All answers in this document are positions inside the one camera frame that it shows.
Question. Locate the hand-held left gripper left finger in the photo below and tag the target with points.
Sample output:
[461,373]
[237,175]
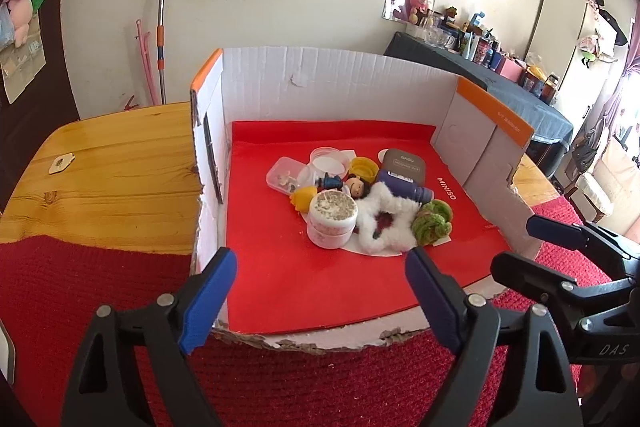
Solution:
[210,302]

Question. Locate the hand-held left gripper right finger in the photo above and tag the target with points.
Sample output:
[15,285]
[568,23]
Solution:
[432,302]

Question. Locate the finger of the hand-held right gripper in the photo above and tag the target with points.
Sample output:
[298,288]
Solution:
[555,227]
[520,272]

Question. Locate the green scrunchie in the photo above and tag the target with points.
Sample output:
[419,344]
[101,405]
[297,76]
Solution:
[432,222]

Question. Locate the white fluffy scrunchie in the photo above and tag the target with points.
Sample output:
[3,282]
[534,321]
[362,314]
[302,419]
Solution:
[385,222]

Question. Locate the purple bottle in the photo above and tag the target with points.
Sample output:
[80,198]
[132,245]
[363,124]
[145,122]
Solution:
[405,193]

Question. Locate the white cream jar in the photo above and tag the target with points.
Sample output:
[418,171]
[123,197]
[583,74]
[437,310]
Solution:
[331,217]

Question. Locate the small yellow toy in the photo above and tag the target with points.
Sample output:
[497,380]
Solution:
[302,199]

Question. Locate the grey-brown eyeshadow case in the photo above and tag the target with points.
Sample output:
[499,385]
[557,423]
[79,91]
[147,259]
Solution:
[406,164]

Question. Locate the boy figurine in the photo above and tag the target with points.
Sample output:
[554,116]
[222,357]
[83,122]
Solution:
[350,184]

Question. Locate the small clear plastic box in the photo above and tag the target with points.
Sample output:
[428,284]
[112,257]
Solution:
[282,174]

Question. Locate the yellow bottle cap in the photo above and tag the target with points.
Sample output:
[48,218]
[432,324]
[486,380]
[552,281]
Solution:
[364,169]

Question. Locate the clear round dish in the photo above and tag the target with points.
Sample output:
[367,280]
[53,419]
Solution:
[330,159]

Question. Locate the orange cardboard box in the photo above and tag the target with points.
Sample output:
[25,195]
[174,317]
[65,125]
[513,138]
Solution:
[350,87]

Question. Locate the white chair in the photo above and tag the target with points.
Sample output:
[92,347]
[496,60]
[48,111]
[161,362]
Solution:
[595,197]

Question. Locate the red printed sheet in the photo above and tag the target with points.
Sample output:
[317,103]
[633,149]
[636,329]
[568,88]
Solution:
[280,267]

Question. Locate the red knitted mat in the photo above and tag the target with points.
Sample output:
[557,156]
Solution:
[75,282]

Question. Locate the side table with dark cloth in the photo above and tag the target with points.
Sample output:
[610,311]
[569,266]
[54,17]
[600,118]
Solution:
[500,102]

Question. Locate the white cabinet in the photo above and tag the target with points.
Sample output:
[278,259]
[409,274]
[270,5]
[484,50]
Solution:
[560,37]

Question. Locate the row of bottles and cups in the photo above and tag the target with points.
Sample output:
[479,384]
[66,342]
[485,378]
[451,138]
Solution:
[485,47]

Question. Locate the small table sticker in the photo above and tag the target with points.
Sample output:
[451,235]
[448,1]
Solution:
[61,163]

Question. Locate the small grey white device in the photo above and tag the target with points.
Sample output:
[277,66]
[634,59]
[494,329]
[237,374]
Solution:
[5,357]

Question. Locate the pink rabbit plush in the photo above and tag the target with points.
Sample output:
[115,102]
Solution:
[415,2]

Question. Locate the mop pole with orange grip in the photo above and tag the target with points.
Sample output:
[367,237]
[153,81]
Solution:
[161,32]

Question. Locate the dark brown door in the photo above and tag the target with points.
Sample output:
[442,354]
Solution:
[57,67]

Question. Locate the beige paper on door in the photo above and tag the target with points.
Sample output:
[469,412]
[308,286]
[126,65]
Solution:
[22,67]

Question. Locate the peach plush toy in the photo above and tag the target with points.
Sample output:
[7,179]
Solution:
[22,19]

